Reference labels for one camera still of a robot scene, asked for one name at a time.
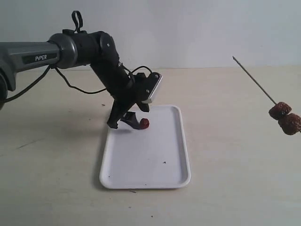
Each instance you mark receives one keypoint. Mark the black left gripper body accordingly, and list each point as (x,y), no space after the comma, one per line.
(122,86)

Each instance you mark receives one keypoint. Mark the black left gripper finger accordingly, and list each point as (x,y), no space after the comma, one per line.
(119,108)
(130,119)

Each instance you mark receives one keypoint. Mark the red date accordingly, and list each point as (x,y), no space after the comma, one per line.
(290,124)
(144,123)
(280,110)

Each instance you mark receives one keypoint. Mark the thin metal skewer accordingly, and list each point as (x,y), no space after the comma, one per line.
(256,82)

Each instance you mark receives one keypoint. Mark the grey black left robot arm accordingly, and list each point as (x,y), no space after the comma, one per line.
(68,50)

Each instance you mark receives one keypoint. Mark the white rectangular plastic tray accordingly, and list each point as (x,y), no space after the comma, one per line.
(152,158)

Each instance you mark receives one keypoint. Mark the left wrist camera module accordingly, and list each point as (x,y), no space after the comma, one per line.
(149,88)

